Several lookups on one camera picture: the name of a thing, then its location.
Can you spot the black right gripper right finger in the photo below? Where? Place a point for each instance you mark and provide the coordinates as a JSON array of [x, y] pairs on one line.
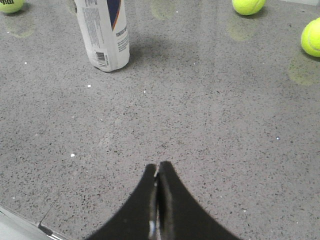
[[180, 215]]

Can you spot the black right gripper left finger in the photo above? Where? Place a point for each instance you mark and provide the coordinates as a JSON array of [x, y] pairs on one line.
[[137, 218]]

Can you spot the white tennis ball can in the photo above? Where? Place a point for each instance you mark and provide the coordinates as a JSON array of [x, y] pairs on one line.
[[103, 26]]

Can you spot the far right tennis ball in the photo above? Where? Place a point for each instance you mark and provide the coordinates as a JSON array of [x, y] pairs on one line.
[[248, 7]]

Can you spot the Wilson 3 tennis ball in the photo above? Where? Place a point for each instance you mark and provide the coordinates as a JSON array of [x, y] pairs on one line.
[[310, 38]]

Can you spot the Wilson tennis ball behind can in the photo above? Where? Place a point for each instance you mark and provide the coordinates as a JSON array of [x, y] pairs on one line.
[[11, 6]]

